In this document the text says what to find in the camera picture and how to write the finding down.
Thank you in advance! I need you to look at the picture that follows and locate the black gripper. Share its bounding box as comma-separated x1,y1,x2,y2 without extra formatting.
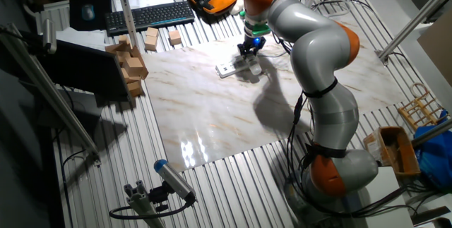
237,36,267,66

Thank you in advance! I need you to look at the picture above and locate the white plug adapter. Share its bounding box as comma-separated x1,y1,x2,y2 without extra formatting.
245,54,263,76

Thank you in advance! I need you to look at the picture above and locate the white power strip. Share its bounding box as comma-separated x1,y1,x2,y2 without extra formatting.
215,57,249,79

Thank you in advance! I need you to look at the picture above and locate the white rounded object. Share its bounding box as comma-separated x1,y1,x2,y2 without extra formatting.
229,0,246,16

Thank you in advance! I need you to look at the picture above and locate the marble pattern board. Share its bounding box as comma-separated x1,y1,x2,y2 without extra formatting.
141,16,408,173

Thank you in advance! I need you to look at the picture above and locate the black keyboard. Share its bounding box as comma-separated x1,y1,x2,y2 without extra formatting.
104,1,196,37

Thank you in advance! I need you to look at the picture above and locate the black mouse pad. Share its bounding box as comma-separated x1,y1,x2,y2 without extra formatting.
69,0,114,32

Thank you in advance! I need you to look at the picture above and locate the dark flat monitor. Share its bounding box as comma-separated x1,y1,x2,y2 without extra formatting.
37,38,131,99

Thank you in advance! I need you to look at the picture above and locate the grey computer mouse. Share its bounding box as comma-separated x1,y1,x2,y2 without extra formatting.
81,3,96,22

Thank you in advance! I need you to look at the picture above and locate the aluminium profile beam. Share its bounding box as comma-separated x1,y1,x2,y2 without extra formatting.
376,0,452,65
0,22,102,167

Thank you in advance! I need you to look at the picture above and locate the orange brown open box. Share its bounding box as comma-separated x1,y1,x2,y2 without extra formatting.
362,126,422,179

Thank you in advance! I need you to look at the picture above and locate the wooden rack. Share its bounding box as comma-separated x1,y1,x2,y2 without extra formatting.
397,82,446,133

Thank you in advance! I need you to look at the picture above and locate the brown cardboard sheet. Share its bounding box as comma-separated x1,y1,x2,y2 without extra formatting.
416,18,452,78

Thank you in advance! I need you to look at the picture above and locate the blue bag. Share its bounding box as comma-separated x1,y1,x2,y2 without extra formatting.
412,109,452,191

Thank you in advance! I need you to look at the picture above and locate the grey power strip cable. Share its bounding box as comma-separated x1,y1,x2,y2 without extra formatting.
259,49,294,60

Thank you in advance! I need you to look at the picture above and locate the green wrist mount ring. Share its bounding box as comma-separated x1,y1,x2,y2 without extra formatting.
243,21,272,39

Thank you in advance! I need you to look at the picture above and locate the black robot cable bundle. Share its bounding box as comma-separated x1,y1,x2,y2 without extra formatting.
285,90,420,219

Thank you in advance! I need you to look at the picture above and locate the silver depth camera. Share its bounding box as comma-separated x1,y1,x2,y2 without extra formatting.
41,17,58,55
153,158,198,203

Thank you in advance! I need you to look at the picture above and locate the aluminium camera mount profile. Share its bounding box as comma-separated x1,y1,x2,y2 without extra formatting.
122,179,167,228

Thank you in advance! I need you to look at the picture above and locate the black camera cable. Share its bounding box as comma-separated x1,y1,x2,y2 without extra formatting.
108,199,196,221

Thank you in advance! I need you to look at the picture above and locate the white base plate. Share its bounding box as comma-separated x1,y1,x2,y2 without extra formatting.
347,165,418,228

